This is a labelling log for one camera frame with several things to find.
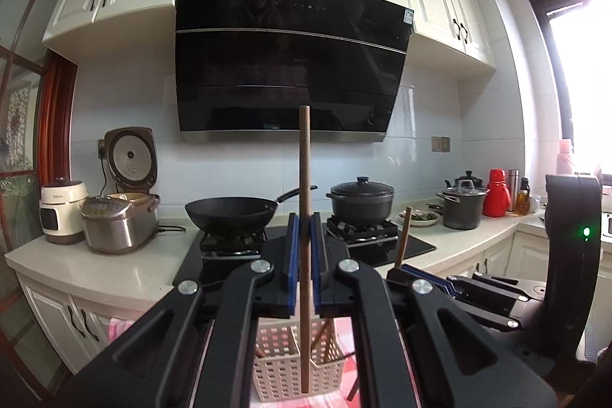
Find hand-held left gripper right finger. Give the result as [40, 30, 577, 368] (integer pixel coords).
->
[311, 212, 558, 408]

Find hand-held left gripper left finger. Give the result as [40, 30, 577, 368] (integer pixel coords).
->
[55, 213, 302, 408]

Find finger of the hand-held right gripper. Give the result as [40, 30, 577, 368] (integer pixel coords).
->
[386, 265, 546, 301]
[453, 292, 525, 333]

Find white perforated plastic basket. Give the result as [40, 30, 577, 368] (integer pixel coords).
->
[252, 316, 347, 404]

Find black pot with lid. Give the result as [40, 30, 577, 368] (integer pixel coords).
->
[326, 177, 395, 224]

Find black wok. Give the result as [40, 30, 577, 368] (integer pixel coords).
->
[184, 184, 319, 233]

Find grey stockpot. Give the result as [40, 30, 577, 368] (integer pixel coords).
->
[436, 179, 488, 230]

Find black gas stove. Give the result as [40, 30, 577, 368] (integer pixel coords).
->
[172, 217, 437, 287]

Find cooking oil bottle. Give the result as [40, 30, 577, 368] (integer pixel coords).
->
[515, 177, 531, 216]

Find red thermos jug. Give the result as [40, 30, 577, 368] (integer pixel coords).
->
[482, 169, 511, 218]

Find plate of green vegetables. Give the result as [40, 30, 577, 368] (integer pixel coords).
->
[406, 208, 441, 228]

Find steel thermos bottle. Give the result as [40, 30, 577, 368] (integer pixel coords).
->
[507, 169, 520, 213]

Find black kettle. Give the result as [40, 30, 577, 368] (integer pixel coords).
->
[444, 170, 485, 190]

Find pink bottle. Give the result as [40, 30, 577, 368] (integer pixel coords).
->
[557, 139, 575, 174]

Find open silver rice cooker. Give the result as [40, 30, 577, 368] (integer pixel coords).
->
[80, 127, 161, 255]

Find red white checked tablecloth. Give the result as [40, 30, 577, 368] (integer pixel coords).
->
[109, 316, 364, 408]

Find dark framed window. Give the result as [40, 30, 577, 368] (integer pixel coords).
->
[528, 0, 612, 179]

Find black range hood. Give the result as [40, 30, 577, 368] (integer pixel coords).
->
[174, 0, 414, 145]

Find white stone countertop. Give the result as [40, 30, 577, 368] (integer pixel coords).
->
[5, 210, 612, 313]

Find small white electric cooker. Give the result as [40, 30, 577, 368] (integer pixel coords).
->
[39, 180, 89, 245]

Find white lower cabinets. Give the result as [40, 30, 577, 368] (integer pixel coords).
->
[16, 229, 550, 375]

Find wooden framed glass door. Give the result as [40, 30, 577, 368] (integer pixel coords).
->
[0, 0, 89, 256]

